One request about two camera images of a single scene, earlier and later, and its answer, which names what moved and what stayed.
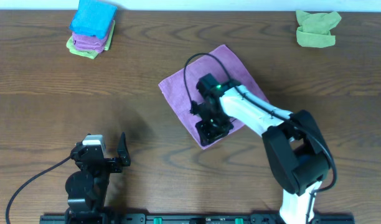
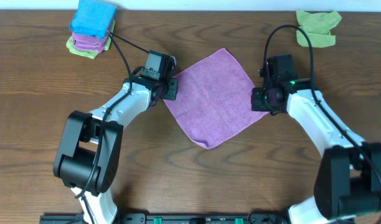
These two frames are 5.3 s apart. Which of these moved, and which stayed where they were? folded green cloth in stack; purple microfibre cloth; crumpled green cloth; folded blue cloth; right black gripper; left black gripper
Moved: right black gripper; left black gripper
Stayed: purple microfibre cloth; folded blue cloth; crumpled green cloth; folded green cloth in stack
